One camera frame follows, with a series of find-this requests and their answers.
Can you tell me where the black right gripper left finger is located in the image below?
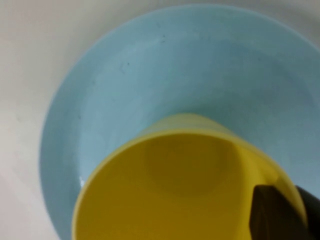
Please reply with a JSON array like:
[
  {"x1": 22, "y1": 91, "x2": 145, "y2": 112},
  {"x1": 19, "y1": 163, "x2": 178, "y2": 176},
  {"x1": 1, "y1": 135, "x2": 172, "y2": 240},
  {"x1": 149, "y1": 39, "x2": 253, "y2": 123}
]
[{"x1": 248, "y1": 184, "x2": 306, "y2": 240}]

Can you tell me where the yellow plastic cup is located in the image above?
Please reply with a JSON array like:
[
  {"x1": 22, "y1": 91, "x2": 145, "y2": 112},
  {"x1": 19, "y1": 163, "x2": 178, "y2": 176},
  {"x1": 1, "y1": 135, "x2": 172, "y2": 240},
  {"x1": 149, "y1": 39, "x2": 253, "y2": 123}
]
[{"x1": 71, "y1": 112, "x2": 310, "y2": 240}]

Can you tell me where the light blue round plate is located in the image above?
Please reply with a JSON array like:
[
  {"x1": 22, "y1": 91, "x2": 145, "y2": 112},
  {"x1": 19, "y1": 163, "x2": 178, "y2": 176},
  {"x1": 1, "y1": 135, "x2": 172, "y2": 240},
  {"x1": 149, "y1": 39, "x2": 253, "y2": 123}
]
[{"x1": 39, "y1": 3, "x2": 320, "y2": 240}]

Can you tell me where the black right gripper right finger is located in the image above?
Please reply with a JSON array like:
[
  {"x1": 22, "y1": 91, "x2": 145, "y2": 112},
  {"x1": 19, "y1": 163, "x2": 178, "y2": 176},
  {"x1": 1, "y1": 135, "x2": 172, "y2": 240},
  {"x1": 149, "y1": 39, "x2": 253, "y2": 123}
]
[{"x1": 295, "y1": 185, "x2": 320, "y2": 240}]

